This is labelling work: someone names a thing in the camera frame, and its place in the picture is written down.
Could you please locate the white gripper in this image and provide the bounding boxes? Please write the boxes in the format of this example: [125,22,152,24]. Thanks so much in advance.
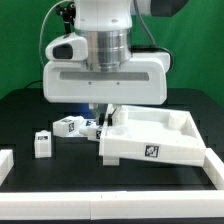
[43,52,170,126]

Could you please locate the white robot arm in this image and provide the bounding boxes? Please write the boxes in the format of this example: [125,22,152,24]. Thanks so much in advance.
[43,0,188,125]

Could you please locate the tag sheet on table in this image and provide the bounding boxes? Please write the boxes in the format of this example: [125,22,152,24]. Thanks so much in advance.
[84,119,96,127]

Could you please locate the white front fence bar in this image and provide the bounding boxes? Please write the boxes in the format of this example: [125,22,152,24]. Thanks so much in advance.
[0,190,224,220]

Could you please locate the white fence bar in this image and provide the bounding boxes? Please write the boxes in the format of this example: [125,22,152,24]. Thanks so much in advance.
[203,148,224,190]
[0,190,224,220]

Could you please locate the white left fence piece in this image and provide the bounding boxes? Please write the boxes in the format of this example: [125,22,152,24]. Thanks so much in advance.
[0,149,14,186]

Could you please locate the white right fence bar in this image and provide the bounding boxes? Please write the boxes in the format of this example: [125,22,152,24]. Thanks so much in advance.
[203,148,224,190]

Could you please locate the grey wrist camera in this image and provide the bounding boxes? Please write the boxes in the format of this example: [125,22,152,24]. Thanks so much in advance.
[45,33,88,62]

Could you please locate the black cable on table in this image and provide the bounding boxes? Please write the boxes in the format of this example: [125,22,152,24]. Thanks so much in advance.
[24,79,45,90]

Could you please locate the white cable loop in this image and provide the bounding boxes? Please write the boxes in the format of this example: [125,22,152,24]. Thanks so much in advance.
[38,0,73,68]

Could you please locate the black camera stand pole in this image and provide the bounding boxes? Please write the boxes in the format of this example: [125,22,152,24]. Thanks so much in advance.
[56,2,76,34]

